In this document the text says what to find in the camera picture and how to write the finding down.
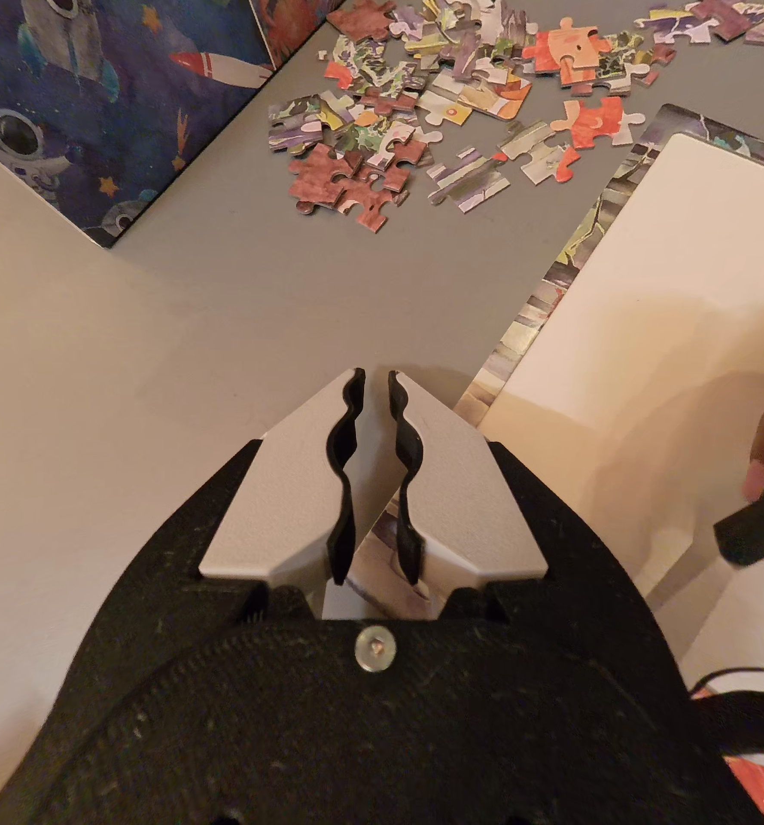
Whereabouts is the pile of loose puzzle pieces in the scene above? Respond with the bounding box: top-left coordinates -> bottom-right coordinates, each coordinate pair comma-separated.
267,0 -> 764,234

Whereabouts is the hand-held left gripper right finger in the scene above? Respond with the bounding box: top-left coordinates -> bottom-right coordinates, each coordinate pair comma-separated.
387,369 -> 550,618

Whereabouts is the jigsaw puzzle tray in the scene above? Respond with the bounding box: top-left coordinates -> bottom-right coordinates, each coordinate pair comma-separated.
346,103 -> 764,825

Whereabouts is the space print puzzle box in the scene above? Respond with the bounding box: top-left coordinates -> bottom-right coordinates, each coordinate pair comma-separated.
0,0 -> 347,250

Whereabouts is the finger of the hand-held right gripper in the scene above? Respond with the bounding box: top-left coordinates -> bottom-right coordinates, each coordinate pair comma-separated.
686,656 -> 764,774

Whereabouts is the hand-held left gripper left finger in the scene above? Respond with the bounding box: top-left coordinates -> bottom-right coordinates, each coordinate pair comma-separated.
197,367 -> 368,621

